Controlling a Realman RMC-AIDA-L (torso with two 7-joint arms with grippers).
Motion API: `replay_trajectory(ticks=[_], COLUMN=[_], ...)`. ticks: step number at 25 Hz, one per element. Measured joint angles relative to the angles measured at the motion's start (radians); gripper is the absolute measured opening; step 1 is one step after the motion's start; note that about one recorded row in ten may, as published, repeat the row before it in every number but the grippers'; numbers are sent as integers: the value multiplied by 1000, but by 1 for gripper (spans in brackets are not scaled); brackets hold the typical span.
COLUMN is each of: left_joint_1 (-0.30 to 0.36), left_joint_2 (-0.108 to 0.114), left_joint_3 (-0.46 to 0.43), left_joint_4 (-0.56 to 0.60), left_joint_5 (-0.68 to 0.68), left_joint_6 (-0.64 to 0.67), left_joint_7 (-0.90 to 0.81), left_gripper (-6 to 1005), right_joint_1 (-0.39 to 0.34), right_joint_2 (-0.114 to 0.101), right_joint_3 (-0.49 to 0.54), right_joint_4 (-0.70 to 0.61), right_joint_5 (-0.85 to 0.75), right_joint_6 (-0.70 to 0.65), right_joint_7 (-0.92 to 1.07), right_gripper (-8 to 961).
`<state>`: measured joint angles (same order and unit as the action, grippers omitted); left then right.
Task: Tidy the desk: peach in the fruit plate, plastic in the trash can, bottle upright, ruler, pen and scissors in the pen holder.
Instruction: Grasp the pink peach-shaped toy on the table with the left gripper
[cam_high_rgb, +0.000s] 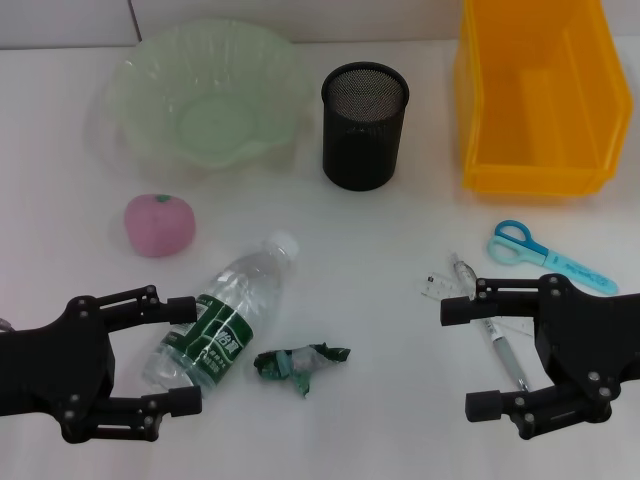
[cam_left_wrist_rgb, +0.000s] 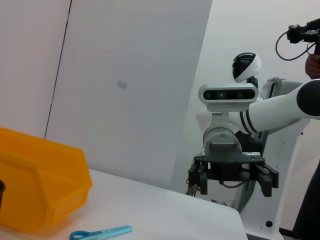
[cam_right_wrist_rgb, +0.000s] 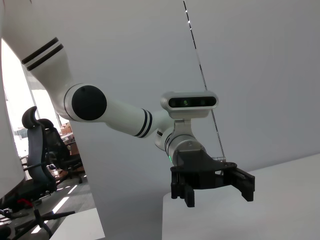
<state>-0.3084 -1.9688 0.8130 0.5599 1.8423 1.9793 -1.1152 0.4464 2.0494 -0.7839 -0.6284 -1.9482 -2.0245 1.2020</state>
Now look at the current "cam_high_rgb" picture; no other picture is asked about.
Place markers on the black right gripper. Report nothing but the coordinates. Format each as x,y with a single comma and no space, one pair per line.
590,340

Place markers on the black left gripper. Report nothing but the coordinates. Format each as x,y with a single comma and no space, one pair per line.
55,370

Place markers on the grey clear ballpoint pen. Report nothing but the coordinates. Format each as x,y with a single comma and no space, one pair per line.
502,352

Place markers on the transparent plastic ruler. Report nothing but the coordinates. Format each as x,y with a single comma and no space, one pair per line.
442,286

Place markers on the clear water bottle green label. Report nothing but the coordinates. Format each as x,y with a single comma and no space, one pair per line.
235,295

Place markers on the blue scissors with sheath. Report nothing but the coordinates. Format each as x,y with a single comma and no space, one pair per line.
555,261

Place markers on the pink toy peach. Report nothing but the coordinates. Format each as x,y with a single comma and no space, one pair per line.
159,227

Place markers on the green plastic wrapper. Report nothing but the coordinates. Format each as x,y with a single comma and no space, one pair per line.
295,362

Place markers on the black mesh pen holder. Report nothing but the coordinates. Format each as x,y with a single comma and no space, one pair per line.
362,145

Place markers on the translucent green fruit bowl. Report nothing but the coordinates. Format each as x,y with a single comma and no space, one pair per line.
210,100

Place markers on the yellow plastic bin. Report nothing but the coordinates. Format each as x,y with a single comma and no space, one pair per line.
545,125

